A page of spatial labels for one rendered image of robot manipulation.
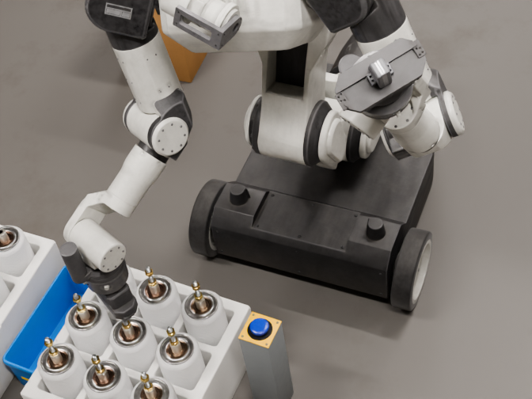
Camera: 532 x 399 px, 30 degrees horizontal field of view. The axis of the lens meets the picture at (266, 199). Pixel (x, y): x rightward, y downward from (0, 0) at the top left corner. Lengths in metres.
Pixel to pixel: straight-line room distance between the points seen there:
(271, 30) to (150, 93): 0.31
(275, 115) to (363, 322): 0.64
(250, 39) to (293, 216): 0.84
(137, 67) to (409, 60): 0.67
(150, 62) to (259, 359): 0.70
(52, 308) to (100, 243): 0.66
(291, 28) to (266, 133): 0.51
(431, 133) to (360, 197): 0.89
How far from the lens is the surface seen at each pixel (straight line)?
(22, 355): 2.51
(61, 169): 2.93
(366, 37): 1.62
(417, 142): 1.60
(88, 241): 1.93
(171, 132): 1.86
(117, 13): 1.74
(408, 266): 2.33
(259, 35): 1.65
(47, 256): 2.52
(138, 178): 1.91
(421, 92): 1.50
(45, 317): 2.54
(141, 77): 1.82
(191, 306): 2.23
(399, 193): 2.48
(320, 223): 2.41
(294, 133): 2.07
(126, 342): 2.22
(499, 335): 2.46
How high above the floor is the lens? 2.09
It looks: 51 degrees down
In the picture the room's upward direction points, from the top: 10 degrees counter-clockwise
